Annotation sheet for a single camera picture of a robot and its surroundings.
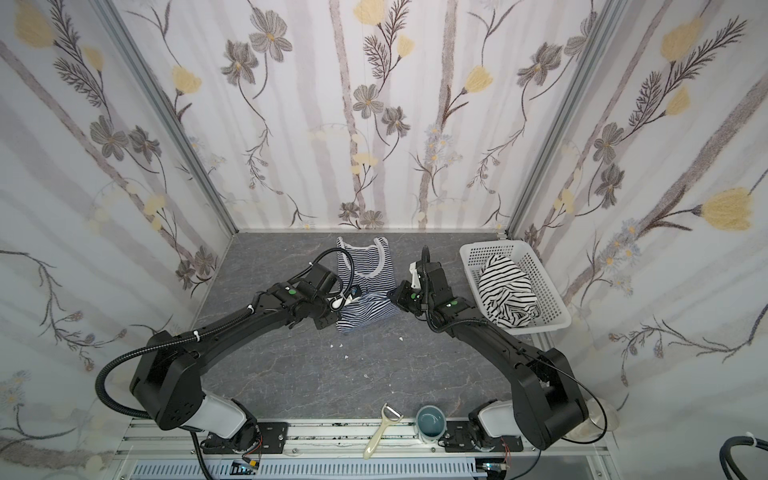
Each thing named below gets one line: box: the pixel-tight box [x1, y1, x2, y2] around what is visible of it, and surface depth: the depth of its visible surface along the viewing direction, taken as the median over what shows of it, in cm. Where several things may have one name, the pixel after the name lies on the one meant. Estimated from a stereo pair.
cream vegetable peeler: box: [363, 403, 404, 460], surface depth 76 cm
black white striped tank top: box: [478, 254, 541, 328], surface depth 100 cm
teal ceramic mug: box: [416, 405, 447, 444], surface depth 74 cm
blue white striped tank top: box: [336, 236, 400, 334], surface depth 93 cm
